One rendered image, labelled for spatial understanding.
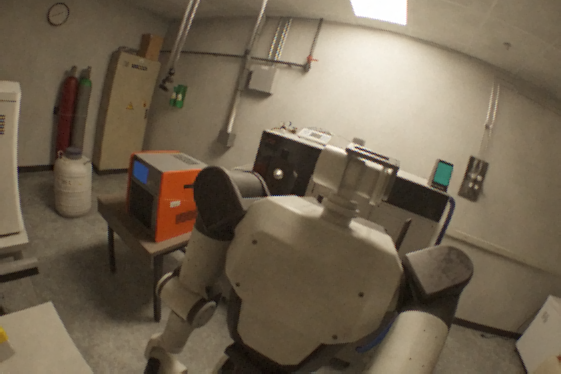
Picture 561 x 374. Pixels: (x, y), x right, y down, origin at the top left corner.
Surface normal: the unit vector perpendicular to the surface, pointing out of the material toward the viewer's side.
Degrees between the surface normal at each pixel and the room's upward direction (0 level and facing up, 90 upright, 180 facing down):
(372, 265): 36
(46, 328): 0
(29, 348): 0
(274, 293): 81
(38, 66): 90
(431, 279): 27
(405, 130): 90
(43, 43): 90
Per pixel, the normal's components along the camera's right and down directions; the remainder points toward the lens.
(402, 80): -0.43, 0.04
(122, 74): 0.86, 0.33
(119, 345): 0.28, -0.94
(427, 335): 0.09, -0.81
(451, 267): -0.14, -0.91
